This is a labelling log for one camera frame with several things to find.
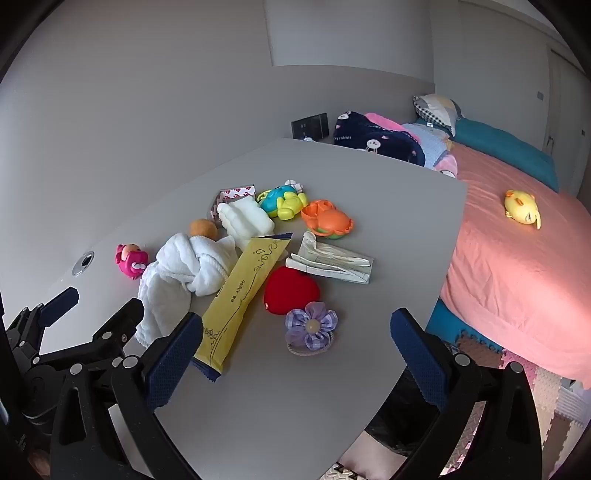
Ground white door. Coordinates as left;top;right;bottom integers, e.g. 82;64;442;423
544;44;589;160

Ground red patterned small box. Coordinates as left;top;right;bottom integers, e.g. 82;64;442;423
210;185;257;222

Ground checked pillow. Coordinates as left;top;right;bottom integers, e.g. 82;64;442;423
412;93;463;137

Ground black plastic bag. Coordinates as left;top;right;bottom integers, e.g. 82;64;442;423
364;369;445;459

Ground yellow duck plush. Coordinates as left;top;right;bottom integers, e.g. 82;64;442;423
503;189;542;230

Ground light blue blanket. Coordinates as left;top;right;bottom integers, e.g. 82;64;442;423
401;122;452;170

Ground yellow snack packet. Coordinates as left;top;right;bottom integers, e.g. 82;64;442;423
191;232;293;382

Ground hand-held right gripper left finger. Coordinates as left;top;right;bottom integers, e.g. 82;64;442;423
48;311;204;480

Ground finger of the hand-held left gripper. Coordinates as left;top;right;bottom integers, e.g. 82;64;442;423
6;286;80;344
34;298;146;370

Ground pink white plush blanket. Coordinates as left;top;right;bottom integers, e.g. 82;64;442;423
434;154;461;179

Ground navy printed blanket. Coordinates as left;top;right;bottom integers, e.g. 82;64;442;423
333;111;426;167

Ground metal table grommet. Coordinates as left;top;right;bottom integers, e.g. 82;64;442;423
72;251;95;277

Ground teal bed sheet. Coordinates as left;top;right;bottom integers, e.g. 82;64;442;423
450;117;560;193

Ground blue yellow turtle toy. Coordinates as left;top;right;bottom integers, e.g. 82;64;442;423
257;185;309;220

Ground white plush toy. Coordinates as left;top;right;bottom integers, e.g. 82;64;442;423
216;196;275;251

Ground red heart plush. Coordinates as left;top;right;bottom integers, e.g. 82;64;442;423
263;266;321;316

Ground foam floor mats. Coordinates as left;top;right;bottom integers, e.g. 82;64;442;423
425;300;591;480

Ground brown plush toy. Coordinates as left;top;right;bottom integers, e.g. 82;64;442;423
189;218;219;239

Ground white towel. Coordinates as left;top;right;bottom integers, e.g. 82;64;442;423
135;233;237;348

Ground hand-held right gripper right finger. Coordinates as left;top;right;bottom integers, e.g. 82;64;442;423
390;308;544;480

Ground pink monster toy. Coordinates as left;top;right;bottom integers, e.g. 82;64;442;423
115;244;149;280

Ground black wall outlet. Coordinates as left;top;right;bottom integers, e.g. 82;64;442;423
291;112;329;140

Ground purple flower hair tie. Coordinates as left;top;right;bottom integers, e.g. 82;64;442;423
284;301;339;356

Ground orange crab toy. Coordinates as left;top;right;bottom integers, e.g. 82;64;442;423
301;199;355;241

